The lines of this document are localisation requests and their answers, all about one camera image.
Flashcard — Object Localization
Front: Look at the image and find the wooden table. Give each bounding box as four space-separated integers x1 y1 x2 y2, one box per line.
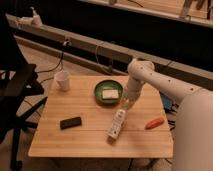
28 76 173 158

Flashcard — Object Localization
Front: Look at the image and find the hanging black cable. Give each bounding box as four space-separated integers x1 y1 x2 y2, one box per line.
35 39 72 75

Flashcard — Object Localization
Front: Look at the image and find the black cable bundle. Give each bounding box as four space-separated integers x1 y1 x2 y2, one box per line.
165 103 179 131

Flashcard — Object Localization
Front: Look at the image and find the black rectangular remote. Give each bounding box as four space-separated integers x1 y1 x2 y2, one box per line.
60 117 82 130

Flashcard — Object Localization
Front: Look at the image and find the black office chair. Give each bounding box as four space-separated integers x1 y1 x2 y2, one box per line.
0 9 47 171

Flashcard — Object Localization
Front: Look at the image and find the white mug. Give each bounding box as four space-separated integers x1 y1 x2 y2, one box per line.
54 70 70 91

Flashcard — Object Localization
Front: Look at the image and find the green bowl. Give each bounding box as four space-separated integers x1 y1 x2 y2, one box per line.
94 80 123 105

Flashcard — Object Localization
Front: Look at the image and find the blue box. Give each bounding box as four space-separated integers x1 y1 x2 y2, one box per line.
160 94 172 110

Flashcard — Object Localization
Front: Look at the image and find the orange carrot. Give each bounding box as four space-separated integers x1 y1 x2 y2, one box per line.
145 117 164 129

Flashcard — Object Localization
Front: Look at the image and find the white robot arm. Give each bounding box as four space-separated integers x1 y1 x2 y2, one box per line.
124 59 213 171

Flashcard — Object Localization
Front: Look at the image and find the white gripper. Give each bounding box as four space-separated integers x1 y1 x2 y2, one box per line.
120 78 143 109

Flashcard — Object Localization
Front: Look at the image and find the grey wall rail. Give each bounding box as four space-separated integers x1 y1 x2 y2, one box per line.
6 14 213 90

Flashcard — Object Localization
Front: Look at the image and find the white spray bottle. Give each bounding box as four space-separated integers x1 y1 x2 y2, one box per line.
30 7 43 27

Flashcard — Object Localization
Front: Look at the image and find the white sponge block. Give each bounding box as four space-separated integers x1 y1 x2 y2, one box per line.
102 89 119 99

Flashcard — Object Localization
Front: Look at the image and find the white plastic bottle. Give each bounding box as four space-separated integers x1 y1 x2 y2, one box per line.
107 109 127 139

